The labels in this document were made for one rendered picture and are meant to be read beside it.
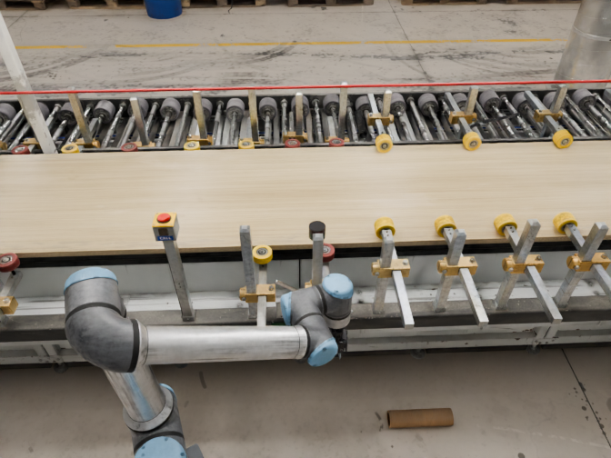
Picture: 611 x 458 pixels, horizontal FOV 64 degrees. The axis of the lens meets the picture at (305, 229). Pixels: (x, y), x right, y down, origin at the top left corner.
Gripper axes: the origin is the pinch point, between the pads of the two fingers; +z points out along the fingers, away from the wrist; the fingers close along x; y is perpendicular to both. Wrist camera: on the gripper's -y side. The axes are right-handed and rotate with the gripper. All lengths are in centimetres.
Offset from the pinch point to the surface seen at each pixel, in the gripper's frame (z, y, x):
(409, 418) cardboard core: 75, -14, 40
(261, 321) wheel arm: -1.9, -12.4, -25.1
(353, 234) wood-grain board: -9, -50, 12
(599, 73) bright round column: 42, -331, 278
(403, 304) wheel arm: -13.7, -8.2, 24.2
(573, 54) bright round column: 31, -345, 255
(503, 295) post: 3, -26, 70
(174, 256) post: -24, -24, -55
